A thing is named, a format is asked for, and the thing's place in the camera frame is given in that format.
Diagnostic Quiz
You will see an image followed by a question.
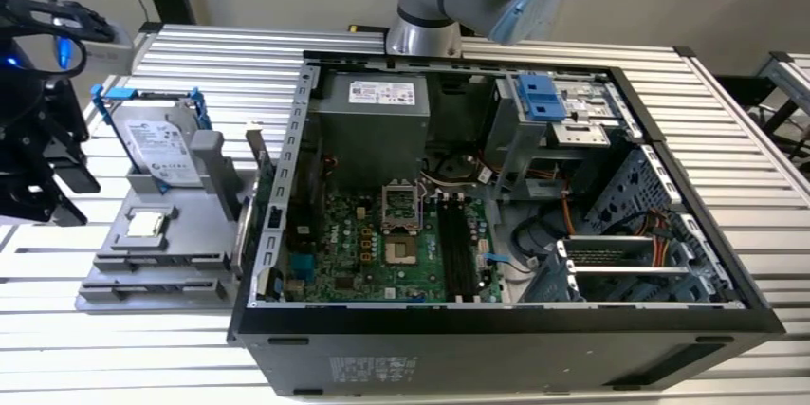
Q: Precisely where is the blue expansion slot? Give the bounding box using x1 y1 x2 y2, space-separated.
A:
288 254 316 281

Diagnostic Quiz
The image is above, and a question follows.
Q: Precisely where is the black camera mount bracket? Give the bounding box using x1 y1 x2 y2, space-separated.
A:
0 0 119 46

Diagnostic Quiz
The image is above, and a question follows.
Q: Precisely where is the grey parts rack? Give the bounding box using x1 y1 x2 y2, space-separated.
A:
75 128 260 314

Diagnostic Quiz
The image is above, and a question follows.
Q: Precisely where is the green motherboard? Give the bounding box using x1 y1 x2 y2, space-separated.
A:
279 184 508 304

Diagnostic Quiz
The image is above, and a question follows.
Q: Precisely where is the single orange wire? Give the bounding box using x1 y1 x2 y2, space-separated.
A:
558 176 576 239

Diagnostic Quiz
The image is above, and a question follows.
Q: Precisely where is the grey power supply unit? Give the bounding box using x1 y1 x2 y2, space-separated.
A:
307 71 432 189

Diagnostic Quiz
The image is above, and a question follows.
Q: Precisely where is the black PC case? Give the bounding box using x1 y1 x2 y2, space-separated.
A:
225 49 786 397

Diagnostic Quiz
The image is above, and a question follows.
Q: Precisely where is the silver CPU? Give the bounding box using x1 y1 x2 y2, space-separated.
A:
125 212 168 238

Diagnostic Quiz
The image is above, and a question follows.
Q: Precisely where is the dark cooling fan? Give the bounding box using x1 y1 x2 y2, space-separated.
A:
422 151 492 187

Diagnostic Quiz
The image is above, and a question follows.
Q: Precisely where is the CPU socket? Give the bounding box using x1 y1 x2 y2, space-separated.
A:
380 230 424 267

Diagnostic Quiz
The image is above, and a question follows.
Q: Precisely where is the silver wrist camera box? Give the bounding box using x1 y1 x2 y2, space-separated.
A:
80 20 137 75

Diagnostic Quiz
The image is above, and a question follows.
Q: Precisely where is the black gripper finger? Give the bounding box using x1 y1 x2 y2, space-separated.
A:
37 138 103 196
0 176 88 229

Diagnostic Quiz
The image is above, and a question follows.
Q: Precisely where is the hard disk in blue carrier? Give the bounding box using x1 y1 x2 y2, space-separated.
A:
89 84 213 188

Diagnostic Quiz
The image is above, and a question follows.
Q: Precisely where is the thick black round cable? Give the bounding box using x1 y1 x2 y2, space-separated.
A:
510 214 566 276

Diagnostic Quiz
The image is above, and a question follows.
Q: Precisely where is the graphics card with silver bracket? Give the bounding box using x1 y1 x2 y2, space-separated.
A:
232 120 283 278

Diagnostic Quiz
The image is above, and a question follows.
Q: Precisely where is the black RAM slot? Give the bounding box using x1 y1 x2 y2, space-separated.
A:
446 193 466 303
454 193 474 303
459 193 482 303
438 193 458 303

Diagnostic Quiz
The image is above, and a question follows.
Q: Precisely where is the metal socket cover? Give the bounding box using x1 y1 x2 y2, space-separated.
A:
380 180 424 231

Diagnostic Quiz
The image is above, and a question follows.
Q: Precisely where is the aluminium slat side table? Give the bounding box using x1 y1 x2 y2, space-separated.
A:
755 49 810 159

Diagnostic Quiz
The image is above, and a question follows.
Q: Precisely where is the metal disk bay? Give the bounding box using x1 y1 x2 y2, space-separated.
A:
554 233 699 304

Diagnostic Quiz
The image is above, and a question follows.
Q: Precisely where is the blue plastic drive latch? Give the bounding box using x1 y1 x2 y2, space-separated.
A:
515 73 562 123

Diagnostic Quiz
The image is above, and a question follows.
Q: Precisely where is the grey metal drive cage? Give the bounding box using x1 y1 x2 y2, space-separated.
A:
483 70 627 200

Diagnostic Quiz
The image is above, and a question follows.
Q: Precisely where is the orange red wire bundle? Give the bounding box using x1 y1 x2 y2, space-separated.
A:
642 210 675 269

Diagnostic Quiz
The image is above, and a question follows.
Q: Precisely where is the black expansion slot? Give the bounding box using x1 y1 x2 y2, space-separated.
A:
287 214 318 254

